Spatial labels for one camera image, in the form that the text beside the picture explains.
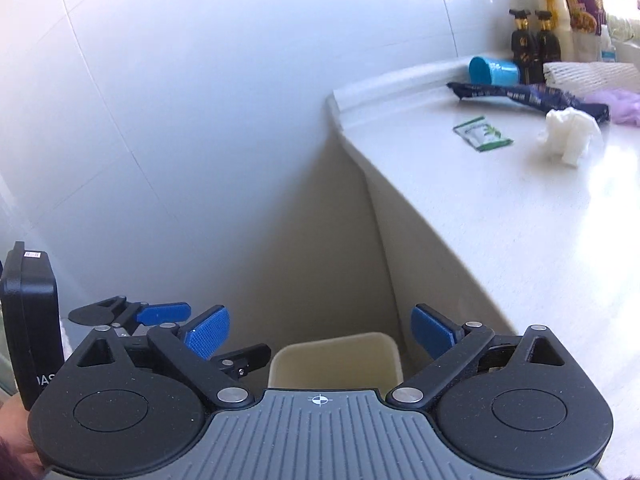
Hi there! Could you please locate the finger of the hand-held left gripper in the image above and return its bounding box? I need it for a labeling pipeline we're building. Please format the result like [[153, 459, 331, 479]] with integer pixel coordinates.
[[68, 297, 192, 337], [210, 344, 272, 377]]

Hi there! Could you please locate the beige plastic bin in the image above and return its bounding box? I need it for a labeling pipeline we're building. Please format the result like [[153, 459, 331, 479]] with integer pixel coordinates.
[[268, 332, 404, 392]]

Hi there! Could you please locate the dark blue snack wrapper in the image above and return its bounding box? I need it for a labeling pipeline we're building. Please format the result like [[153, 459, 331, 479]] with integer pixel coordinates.
[[446, 80, 611, 124]]

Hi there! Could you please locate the blue plastic cup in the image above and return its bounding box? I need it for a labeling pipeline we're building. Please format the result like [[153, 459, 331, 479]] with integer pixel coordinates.
[[468, 55, 521, 86]]

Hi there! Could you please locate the clear plastic bottle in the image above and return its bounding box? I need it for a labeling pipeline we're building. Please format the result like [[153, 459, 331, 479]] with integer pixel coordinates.
[[572, 30, 601, 64]]

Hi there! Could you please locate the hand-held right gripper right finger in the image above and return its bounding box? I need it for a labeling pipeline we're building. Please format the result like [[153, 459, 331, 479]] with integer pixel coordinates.
[[391, 305, 578, 406]]

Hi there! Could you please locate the purple snack bag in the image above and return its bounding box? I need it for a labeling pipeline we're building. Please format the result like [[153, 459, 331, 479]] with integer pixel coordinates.
[[560, 0, 609, 37]]

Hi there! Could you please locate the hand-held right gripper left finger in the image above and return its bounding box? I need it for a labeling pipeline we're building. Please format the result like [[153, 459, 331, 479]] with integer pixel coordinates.
[[62, 306, 256, 408]]

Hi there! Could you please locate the person's left hand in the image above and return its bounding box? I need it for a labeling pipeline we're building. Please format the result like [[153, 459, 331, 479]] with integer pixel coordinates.
[[0, 395, 47, 478]]

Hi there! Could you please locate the white bottle with yellow cap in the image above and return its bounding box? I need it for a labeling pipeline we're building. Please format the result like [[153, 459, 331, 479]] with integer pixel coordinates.
[[533, 0, 574, 62]]

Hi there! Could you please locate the white tissue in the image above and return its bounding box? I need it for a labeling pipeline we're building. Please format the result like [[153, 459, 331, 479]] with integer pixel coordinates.
[[537, 107, 604, 167]]

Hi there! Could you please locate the purple plastic glove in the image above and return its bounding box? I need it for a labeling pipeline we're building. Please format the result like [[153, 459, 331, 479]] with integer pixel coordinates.
[[584, 88, 640, 126]]

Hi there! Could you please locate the green and white sachet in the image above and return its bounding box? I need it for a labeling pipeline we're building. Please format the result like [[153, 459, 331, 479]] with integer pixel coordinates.
[[452, 116, 514, 153]]

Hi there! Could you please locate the small blue label bottle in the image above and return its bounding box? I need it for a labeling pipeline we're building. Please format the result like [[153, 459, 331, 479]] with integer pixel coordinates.
[[598, 24, 617, 64]]

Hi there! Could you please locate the white foam fruit net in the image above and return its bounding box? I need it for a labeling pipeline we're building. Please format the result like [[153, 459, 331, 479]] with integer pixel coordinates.
[[542, 61, 640, 99]]

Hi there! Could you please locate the white base cabinet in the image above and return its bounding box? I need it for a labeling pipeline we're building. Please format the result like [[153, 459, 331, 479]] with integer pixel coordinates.
[[322, 130, 506, 366]]

